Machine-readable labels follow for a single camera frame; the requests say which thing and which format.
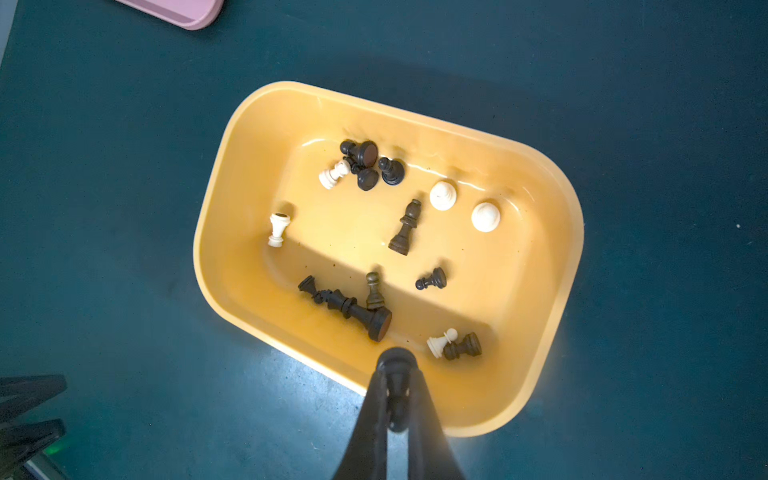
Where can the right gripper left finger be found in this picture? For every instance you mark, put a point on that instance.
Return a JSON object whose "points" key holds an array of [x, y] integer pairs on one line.
{"points": [[366, 454]]}

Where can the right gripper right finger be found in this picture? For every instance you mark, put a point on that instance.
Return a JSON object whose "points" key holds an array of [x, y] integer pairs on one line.
{"points": [[429, 453]]}

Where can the brown bishop chess piece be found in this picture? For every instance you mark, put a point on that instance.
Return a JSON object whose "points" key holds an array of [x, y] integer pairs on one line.
{"points": [[400, 243]]}

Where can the white rook chess piece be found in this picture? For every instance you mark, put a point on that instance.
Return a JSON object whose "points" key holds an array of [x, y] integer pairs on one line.
{"points": [[279, 222]]}

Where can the white pawn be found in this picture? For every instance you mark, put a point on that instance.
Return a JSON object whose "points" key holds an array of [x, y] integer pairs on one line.
{"points": [[443, 195], [329, 178], [485, 217]]}

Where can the black bishop chess piece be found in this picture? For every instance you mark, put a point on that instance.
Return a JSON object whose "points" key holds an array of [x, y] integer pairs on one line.
{"points": [[364, 154]]}

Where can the yellow plastic storage box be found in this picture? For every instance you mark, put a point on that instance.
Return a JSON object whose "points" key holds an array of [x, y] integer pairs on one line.
{"points": [[509, 286]]}

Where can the brown pawn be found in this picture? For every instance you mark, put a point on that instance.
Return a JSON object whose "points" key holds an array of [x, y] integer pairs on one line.
{"points": [[375, 298], [469, 345]]}

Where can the black pawn pair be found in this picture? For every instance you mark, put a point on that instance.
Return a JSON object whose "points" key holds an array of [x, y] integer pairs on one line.
{"points": [[367, 177]]}

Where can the black king chess piece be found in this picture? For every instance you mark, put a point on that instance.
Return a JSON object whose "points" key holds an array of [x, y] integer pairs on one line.
{"points": [[376, 321]]}

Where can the black pawn chess piece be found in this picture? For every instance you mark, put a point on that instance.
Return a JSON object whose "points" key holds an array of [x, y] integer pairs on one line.
{"points": [[392, 170]]}

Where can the pink tray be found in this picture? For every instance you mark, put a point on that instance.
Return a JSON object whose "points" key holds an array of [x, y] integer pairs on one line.
{"points": [[191, 15]]}

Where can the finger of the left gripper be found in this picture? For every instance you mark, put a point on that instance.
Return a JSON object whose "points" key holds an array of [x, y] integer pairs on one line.
{"points": [[21, 394], [22, 442]]}

